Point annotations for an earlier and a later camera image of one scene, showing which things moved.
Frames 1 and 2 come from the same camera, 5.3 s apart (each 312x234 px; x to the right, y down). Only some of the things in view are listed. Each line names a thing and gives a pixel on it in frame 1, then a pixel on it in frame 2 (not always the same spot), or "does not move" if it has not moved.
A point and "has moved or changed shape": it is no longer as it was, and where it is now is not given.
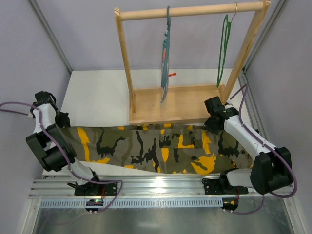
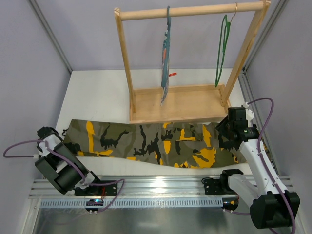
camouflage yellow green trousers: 187,148 has moved or changed shape
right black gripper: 212,123 -> 224,132
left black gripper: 63,120 -> 67,146
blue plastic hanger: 165,76 does not move
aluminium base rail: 141,187 does not move
